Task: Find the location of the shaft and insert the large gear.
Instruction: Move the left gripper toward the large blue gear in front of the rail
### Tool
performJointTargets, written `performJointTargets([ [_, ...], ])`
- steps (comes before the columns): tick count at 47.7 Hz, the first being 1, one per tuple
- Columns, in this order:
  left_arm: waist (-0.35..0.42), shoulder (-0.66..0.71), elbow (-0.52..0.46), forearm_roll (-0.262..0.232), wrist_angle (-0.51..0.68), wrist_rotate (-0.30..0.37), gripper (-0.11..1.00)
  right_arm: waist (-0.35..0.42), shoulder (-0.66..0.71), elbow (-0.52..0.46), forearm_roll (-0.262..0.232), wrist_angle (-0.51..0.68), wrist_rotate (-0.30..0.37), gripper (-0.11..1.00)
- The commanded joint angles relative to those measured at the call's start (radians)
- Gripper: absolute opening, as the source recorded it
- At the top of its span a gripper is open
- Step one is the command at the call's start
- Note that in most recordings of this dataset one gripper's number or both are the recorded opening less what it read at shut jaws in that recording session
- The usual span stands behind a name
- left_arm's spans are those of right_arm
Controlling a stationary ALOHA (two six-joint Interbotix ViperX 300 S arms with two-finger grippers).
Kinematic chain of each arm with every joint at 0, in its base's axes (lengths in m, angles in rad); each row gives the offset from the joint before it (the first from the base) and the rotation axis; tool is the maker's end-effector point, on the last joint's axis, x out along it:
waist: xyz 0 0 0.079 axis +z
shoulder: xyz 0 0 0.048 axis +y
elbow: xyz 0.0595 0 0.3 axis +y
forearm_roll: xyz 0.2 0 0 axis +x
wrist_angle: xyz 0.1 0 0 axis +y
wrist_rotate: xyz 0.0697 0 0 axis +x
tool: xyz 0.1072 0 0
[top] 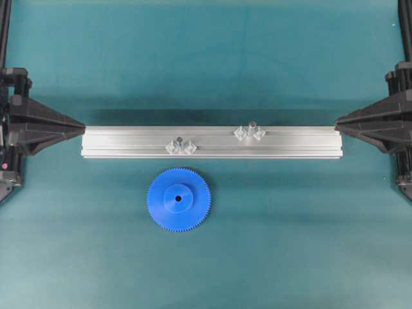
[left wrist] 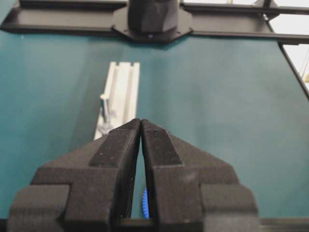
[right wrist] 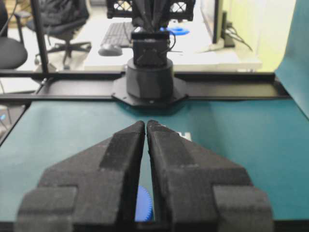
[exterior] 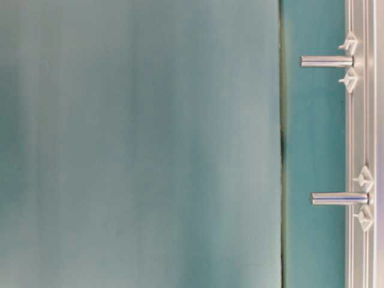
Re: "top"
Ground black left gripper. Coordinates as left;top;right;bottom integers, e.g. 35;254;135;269
1;68;86;187

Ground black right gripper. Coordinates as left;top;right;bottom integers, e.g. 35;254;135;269
335;61;411;193

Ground large blue plastic gear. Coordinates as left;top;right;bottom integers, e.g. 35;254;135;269
146;167;212;232

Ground tall steel shaft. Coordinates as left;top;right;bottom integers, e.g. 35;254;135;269
247;121;257;138

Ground short steel shaft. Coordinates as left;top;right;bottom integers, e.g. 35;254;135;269
175;136;183;152

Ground long aluminium extrusion rail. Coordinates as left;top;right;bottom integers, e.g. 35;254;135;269
81;125;343;159

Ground black right frame post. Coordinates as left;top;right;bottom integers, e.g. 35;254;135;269
398;0;412;62

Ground black frame post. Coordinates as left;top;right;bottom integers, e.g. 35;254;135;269
398;0;412;62
0;0;12;68

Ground black left frame post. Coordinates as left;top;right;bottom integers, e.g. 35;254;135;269
0;0;12;68

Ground clear bracket beside short shaft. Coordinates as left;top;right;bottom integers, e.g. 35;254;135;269
165;140;181;155

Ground clear bracket beside tall shaft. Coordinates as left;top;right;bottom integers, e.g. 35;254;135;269
233;126;247;141

